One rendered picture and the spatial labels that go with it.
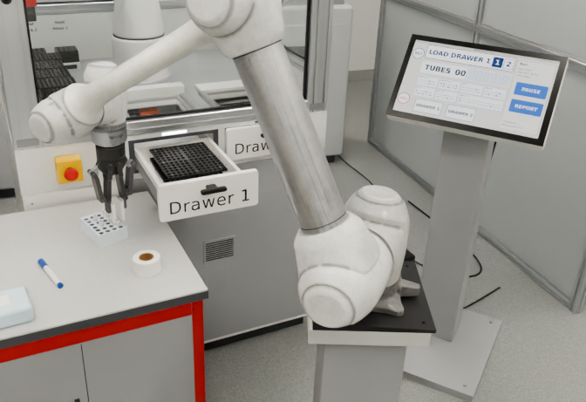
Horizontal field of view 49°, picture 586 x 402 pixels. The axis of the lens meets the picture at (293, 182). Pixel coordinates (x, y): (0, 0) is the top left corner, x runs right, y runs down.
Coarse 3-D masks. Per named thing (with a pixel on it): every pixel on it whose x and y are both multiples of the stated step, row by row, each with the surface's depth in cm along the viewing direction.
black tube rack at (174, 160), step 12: (192, 144) 206; (204, 144) 206; (156, 156) 196; (168, 156) 196; (180, 156) 196; (192, 156) 197; (204, 156) 197; (156, 168) 195; (168, 168) 189; (180, 168) 189; (192, 168) 189; (204, 168) 190; (168, 180) 188; (180, 180) 188
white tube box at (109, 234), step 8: (88, 216) 182; (104, 216) 183; (80, 224) 182; (88, 224) 178; (96, 224) 179; (104, 224) 179; (112, 224) 179; (120, 224) 179; (88, 232) 178; (96, 232) 175; (104, 232) 175; (112, 232) 175; (120, 232) 177; (96, 240) 175; (104, 240) 174; (112, 240) 176; (120, 240) 178
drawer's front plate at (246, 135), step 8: (232, 128) 211; (240, 128) 212; (248, 128) 213; (256, 128) 214; (232, 136) 212; (240, 136) 213; (248, 136) 214; (256, 136) 216; (232, 144) 213; (248, 144) 215; (264, 144) 218; (232, 152) 214; (240, 152) 215; (248, 152) 217; (256, 152) 218; (264, 152) 220
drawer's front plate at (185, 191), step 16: (208, 176) 178; (224, 176) 179; (240, 176) 181; (256, 176) 184; (160, 192) 172; (176, 192) 174; (192, 192) 176; (224, 192) 181; (240, 192) 183; (256, 192) 186; (160, 208) 174; (176, 208) 176; (208, 208) 181; (224, 208) 183
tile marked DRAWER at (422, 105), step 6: (420, 102) 217; (426, 102) 216; (432, 102) 215; (438, 102) 215; (414, 108) 217; (420, 108) 216; (426, 108) 215; (432, 108) 215; (438, 108) 214; (438, 114) 213
